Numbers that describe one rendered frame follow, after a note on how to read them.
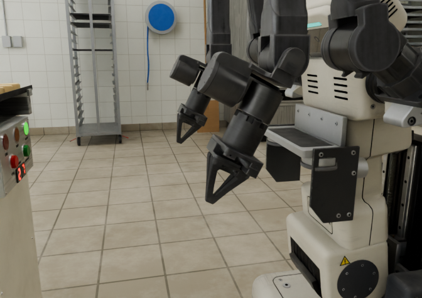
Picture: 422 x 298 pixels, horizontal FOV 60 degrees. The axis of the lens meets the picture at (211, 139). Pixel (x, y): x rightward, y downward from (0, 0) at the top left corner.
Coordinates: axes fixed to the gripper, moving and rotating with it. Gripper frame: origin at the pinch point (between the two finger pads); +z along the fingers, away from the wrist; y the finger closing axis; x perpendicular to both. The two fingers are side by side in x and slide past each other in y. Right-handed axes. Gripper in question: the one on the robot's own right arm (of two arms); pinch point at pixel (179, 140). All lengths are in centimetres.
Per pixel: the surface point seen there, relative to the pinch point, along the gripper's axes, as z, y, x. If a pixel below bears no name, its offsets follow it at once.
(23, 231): 39.7, -0.8, -28.2
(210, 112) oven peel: 11, -369, 98
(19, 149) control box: 16.9, 4.5, -35.9
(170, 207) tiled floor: 66, -132, 41
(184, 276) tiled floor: 66, -51, 40
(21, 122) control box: 11.7, 0.0, -38.5
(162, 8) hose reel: -80, -381, -12
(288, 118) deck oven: -25, -297, 167
